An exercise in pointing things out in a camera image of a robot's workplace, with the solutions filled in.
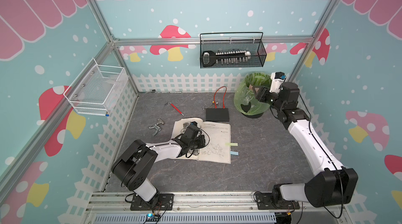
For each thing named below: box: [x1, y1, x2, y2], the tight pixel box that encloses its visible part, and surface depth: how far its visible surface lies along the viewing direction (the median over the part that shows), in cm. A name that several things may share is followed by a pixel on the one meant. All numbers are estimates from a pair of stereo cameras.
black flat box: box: [205, 107, 230, 123], surface depth 108 cm
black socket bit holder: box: [202, 50, 251, 67], surface depth 91 cm
